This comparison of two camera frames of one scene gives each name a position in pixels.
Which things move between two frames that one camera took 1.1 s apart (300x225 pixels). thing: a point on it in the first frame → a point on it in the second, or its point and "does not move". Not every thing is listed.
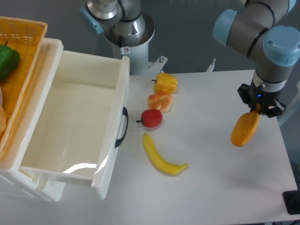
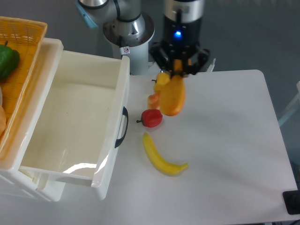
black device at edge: (291, 199) does not move
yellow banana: (159, 162) does not move
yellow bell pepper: (166, 82) does not move
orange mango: (245, 127) → (172, 99)
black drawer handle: (119, 141) does not move
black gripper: (251, 95) → (181, 40)
